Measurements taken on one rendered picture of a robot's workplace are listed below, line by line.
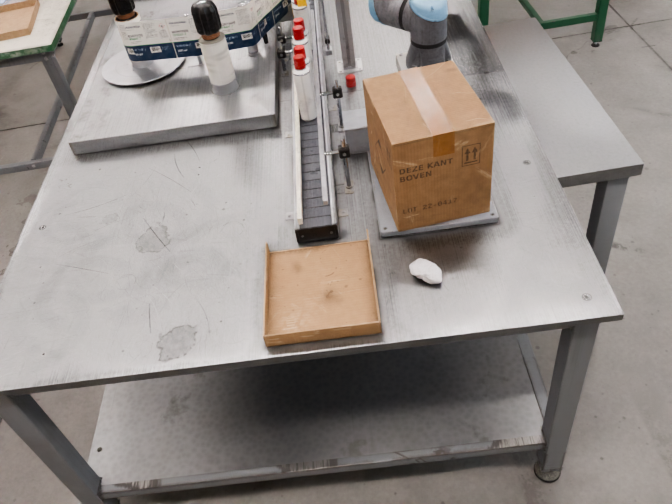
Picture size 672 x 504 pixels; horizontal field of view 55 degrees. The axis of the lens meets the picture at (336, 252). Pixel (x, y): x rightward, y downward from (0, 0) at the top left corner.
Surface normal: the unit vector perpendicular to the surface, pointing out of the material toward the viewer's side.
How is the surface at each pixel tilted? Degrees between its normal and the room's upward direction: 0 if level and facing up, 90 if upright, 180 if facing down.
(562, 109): 0
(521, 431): 0
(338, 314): 0
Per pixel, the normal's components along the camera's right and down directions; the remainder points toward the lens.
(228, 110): -0.12, -0.70
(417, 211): 0.19, 0.68
